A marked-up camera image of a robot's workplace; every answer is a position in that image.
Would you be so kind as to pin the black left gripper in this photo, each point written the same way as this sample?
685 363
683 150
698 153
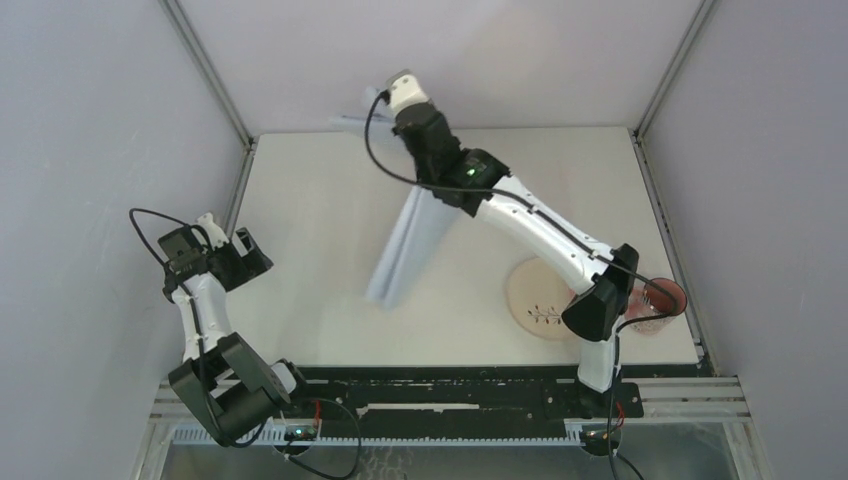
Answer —
249 266

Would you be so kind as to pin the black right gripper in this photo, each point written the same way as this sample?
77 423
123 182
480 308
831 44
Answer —
397 129

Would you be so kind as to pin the white checked tablecloth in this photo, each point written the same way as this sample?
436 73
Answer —
422 224

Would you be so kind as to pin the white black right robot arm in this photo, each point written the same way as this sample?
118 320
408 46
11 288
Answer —
472 180

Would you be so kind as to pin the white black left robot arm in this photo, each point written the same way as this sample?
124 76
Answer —
225 384

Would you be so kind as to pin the cream pink branch plate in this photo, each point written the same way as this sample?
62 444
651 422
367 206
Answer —
536 297

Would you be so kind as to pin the pink patterned mug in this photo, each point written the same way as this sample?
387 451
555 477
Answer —
647 301

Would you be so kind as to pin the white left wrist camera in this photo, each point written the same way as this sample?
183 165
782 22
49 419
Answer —
214 235

